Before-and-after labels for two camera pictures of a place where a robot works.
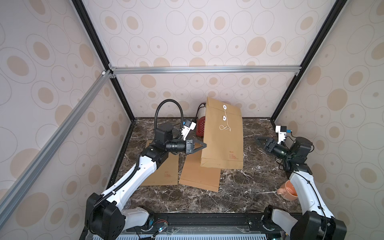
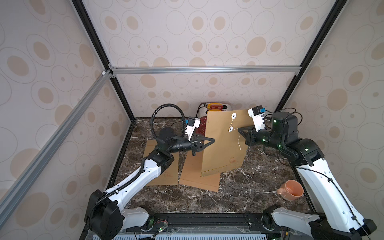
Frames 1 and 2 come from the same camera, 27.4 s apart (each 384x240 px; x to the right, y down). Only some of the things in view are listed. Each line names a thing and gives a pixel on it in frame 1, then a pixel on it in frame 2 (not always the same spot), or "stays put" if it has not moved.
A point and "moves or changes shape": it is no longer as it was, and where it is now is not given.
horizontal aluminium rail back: (131, 70) stays put
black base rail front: (206, 224) stays put
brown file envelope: (223, 148) moves or changes shape
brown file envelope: (166, 174) stays put
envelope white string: (222, 127) -> (233, 116)
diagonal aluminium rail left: (16, 191) stays put
